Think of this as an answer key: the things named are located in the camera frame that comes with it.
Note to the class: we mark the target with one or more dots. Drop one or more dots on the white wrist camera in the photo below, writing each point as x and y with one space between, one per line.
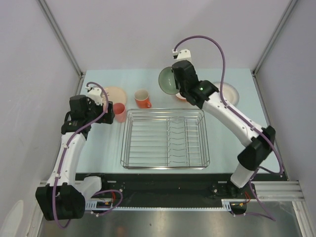
181 55
95 93

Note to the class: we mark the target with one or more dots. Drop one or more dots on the white slotted cable duct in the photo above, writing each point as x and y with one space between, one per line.
101 205

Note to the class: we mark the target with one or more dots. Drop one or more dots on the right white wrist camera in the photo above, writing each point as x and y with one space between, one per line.
181 55

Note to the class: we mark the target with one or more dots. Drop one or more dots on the beige pink floral plate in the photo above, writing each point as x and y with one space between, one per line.
116 94

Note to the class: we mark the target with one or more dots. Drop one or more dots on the aluminium frame profile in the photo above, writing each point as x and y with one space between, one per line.
279 191

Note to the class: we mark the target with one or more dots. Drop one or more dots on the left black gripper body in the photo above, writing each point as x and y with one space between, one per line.
94 110

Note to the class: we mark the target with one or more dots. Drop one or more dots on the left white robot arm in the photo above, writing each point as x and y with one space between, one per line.
61 198

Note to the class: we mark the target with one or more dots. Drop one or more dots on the pink plastic cup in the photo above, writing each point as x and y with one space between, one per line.
120 112

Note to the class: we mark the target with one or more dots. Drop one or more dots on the white ceramic plate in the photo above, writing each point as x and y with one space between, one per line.
230 94

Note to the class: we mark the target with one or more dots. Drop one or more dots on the orange and white bowl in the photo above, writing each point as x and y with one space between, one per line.
180 97

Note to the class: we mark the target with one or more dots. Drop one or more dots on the green ceramic bowl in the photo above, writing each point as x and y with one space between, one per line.
167 82

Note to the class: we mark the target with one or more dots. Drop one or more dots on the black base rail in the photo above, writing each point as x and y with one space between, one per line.
176 190

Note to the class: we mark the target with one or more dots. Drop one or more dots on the chrome wire dish rack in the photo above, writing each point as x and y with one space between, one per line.
165 139

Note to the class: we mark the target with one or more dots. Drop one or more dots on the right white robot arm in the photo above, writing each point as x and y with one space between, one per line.
258 141

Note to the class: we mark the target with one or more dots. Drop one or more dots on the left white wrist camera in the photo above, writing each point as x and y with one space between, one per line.
95 93

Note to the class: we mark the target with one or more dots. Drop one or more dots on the orange ceramic mug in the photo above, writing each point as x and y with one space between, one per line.
142 99

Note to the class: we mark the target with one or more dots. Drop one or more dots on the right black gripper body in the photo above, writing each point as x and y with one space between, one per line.
182 89

